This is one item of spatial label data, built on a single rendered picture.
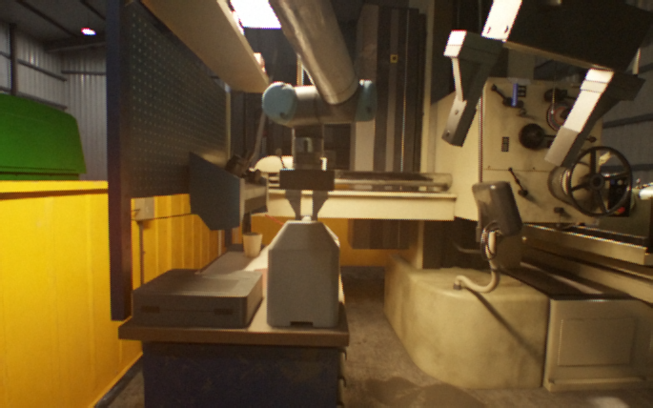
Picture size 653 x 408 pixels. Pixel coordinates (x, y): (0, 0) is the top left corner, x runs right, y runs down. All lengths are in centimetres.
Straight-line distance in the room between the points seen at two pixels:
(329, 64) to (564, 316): 231
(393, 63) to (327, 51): 219
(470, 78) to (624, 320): 260
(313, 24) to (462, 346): 212
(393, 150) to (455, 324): 129
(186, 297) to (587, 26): 77
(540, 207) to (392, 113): 118
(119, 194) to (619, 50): 83
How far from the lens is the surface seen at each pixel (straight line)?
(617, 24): 41
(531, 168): 222
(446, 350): 237
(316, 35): 49
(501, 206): 148
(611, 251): 268
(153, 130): 96
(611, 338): 285
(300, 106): 65
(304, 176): 75
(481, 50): 35
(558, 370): 271
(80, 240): 184
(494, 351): 241
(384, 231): 255
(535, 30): 36
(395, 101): 261
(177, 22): 104
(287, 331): 74
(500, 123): 213
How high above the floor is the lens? 127
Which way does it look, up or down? 4 degrees down
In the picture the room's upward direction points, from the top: 2 degrees clockwise
